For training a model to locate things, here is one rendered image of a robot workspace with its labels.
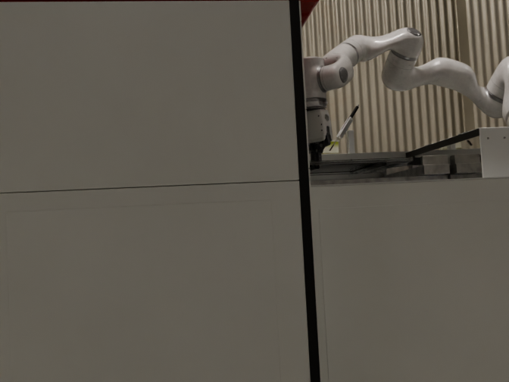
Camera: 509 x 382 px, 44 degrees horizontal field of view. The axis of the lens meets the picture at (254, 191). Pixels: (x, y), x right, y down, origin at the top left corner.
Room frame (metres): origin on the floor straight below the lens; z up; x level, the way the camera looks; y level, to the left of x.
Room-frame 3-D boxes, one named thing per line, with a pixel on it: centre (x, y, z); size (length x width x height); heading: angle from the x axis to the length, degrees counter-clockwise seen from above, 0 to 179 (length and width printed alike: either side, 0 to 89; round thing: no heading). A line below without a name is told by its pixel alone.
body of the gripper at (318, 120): (1.95, -0.20, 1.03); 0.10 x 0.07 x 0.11; 49
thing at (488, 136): (1.99, -0.63, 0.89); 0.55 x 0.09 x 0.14; 7
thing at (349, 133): (2.26, -0.34, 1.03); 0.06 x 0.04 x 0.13; 97
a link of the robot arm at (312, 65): (1.95, -0.20, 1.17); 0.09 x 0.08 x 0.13; 53
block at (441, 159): (1.90, -0.54, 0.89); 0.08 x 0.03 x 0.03; 97
